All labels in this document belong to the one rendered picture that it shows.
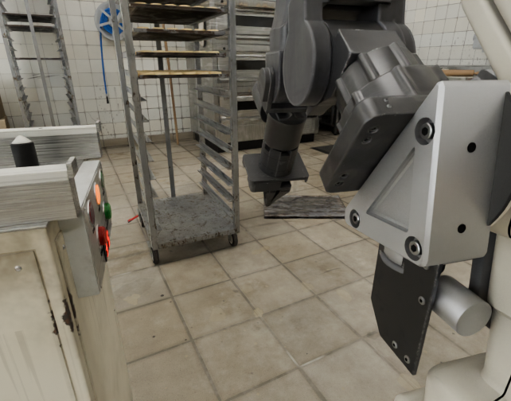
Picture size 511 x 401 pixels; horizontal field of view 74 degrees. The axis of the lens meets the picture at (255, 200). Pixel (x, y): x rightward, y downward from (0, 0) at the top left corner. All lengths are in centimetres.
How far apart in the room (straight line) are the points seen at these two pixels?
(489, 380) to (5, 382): 59
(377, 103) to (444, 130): 4
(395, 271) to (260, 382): 92
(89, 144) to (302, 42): 50
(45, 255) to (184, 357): 100
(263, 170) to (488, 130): 37
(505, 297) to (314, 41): 31
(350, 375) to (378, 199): 114
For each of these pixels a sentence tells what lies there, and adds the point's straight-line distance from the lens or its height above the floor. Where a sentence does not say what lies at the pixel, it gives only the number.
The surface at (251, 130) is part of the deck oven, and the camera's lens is 423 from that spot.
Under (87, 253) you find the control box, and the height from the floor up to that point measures 77.
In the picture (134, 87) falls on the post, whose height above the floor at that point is 91.
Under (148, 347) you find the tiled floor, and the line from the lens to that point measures 147.
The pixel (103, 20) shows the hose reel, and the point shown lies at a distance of 465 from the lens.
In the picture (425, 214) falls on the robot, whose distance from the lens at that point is 23.
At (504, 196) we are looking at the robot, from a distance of 25.
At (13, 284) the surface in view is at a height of 77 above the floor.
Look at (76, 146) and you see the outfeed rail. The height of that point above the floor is 86.
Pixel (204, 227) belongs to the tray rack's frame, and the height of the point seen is 15.
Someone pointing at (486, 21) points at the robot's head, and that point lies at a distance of 40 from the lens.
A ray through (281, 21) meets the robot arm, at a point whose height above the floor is 106.
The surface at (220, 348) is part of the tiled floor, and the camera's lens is 142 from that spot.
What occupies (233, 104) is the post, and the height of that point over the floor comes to 82.
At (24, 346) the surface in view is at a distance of 55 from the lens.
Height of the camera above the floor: 101
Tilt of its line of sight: 22 degrees down
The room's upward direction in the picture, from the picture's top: straight up
